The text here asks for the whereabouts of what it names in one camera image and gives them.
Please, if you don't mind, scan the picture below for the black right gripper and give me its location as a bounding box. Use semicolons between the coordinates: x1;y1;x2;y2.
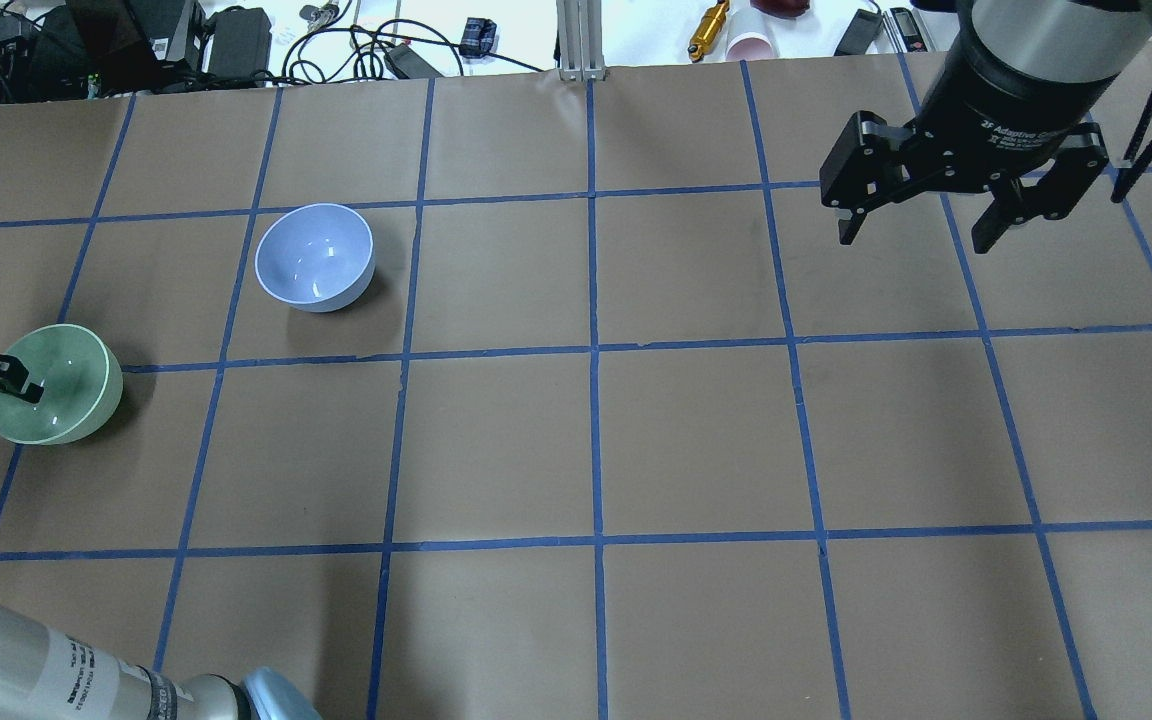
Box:
819;1;1152;253

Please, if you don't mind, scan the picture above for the black power brick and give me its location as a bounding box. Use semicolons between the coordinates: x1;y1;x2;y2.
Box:
835;9;882;56

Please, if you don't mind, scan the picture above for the gold metal tool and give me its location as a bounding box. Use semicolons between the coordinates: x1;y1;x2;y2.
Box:
685;0;730;63

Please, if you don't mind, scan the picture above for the black power adapter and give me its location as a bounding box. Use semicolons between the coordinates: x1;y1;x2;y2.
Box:
382;44;444;79

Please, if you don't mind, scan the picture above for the dark red fruit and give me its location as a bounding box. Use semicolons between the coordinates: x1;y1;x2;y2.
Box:
749;0;812;20

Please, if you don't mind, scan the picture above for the black cable bundle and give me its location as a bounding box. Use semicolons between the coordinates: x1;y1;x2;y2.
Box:
283;0;547;85

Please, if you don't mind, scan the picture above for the black remote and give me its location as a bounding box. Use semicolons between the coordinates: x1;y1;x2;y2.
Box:
888;6;932;53

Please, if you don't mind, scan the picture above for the blue bowl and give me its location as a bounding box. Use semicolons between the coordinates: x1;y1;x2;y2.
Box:
253;202;378;313

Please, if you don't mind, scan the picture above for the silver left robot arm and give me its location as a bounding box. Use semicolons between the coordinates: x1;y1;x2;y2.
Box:
0;324;317;719

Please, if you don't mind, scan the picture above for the small blue device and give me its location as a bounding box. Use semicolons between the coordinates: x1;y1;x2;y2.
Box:
457;17;498;60

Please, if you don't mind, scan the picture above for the green bowl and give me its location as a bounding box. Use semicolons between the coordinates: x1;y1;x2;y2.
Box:
0;324;123;446

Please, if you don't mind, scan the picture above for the aluminium frame post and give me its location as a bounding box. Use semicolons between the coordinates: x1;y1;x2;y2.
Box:
556;0;607;82

